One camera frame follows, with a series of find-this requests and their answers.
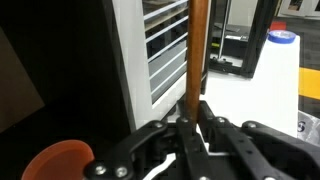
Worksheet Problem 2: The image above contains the black 3D printer frame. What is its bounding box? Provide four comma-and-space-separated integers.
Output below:
206, 0, 280, 79

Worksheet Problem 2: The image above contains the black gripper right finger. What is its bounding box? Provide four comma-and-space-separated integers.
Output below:
198, 99, 320, 180

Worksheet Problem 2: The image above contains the white toy kitchen unit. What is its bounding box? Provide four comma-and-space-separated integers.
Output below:
0, 0, 212, 180

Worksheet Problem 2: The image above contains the clear plastic bag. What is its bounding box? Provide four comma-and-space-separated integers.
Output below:
296, 111, 320, 145

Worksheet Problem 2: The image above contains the orange plastic cup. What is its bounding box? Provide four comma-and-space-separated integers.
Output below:
20, 139, 96, 180

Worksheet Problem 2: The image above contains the blue tape roll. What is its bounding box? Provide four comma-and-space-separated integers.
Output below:
268, 29, 297, 45

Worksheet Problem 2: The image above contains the brown wooden spoon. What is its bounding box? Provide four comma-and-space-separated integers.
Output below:
185, 0, 211, 132

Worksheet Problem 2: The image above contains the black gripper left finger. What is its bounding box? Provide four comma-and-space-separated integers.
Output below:
83, 99, 215, 180

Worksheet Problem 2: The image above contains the white toy oven door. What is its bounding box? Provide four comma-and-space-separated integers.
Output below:
111, 0, 212, 132

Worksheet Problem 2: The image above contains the red floor mat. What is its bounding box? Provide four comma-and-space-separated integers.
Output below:
269, 20, 288, 32

